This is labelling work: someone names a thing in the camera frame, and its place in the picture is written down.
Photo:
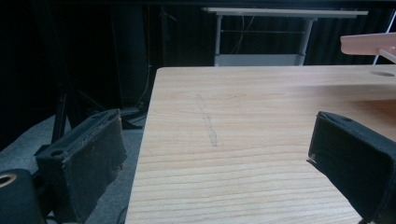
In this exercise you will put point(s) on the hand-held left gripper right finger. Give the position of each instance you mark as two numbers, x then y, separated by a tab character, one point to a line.
358	161

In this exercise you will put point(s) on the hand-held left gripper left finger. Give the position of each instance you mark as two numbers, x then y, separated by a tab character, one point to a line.
84	161

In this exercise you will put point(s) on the black metal stand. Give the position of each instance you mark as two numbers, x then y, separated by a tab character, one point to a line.
62	115

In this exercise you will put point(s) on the black curtain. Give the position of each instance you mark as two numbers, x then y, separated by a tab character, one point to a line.
93	46

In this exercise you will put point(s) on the white rod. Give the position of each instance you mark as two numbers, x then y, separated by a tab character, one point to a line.
384	37

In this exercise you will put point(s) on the white metal-frame table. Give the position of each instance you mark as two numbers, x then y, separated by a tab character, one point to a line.
280	18

